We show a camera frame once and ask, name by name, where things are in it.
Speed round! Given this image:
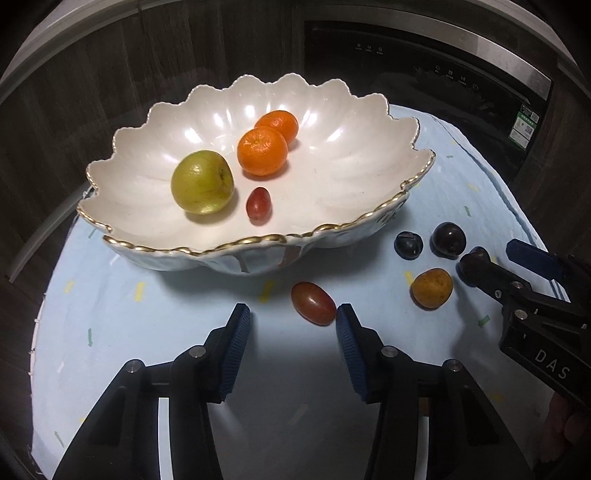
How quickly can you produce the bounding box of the large orange mandarin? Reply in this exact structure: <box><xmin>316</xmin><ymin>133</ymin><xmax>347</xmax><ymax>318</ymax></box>
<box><xmin>237</xmin><ymin>127</ymin><xmax>289</xmax><ymax>177</ymax></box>

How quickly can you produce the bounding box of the small orange mandarin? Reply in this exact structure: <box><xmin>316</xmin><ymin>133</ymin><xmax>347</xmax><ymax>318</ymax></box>
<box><xmin>254</xmin><ymin>110</ymin><xmax>299</xmax><ymax>145</ymax></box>

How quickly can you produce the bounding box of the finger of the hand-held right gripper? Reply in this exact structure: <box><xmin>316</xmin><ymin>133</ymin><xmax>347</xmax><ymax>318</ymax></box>
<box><xmin>505</xmin><ymin>239</ymin><xmax>591</xmax><ymax>303</ymax></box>
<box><xmin>475</xmin><ymin>258</ymin><xmax>543</xmax><ymax>315</ymax></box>

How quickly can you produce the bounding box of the green round fruit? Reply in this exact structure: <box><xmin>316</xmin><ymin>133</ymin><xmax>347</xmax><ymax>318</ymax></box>
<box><xmin>170</xmin><ymin>150</ymin><xmax>235</xmax><ymax>215</ymax></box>

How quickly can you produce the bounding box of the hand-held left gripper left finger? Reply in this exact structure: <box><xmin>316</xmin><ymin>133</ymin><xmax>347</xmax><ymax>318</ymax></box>
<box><xmin>53</xmin><ymin>302</ymin><xmax>252</xmax><ymax>480</ymax></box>

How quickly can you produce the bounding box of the red cherry tomato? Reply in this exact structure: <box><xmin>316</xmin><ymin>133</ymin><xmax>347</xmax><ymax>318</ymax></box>
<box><xmin>290</xmin><ymin>281</ymin><xmax>337</xmax><ymax>326</ymax></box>
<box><xmin>246</xmin><ymin>186</ymin><xmax>273</xmax><ymax>224</ymax></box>

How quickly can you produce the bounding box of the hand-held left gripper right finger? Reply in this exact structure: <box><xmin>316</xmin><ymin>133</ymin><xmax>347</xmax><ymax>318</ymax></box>
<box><xmin>335</xmin><ymin>303</ymin><xmax>532</xmax><ymax>480</ymax></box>

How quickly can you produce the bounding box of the person's right hand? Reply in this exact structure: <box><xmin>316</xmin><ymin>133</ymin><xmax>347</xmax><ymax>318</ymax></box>
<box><xmin>547</xmin><ymin>392</ymin><xmax>591</xmax><ymax>446</ymax></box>

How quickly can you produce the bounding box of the yellow-brown round fruit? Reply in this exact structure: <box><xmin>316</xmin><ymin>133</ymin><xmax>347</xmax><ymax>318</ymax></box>
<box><xmin>410</xmin><ymin>268</ymin><xmax>454</xmax><ymax>310</ymax></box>

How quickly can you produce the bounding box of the white scalloped ceramic bowl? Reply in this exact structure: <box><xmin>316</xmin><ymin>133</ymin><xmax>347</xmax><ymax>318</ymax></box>
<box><xmin>75</xmin><ymin>71</ymin><xmax>437</xmax><ymax>276</ymax></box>

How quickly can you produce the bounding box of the small dark plum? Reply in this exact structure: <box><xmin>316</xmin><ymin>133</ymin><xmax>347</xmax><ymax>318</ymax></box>
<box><xmin>394</xmin><ymin>232</ymin><xmax>424</xmax><ymax>260</ymax></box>

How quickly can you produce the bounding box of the light blue patterned tablecloth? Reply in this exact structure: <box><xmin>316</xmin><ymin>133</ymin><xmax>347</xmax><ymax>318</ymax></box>
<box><xmin>30</xmin><ymin>104</ymin><xmax>573</xmax><ymax>480</ymax></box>

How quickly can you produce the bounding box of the large dark plum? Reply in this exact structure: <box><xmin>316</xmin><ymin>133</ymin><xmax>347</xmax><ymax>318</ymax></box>
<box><xmin>430</xmin><ymin>222</ymin><xmax>467</xmax><ymax>257</ymax></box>

